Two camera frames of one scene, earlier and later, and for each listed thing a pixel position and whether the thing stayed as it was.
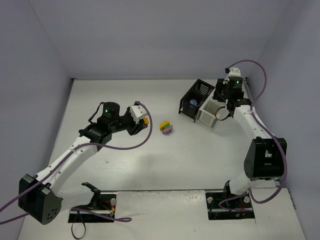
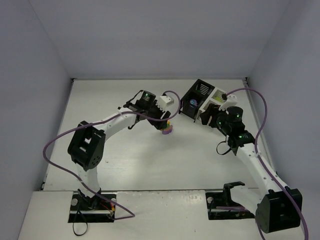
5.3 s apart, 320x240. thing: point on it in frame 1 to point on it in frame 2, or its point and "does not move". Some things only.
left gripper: [135, 125] to [159, 120]
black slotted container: [193, 99] does not move
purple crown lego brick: [193, 102] does not move
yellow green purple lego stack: [166, 127] does not move
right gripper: [220, 85] to [208, 116]
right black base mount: [225, 205] does not move
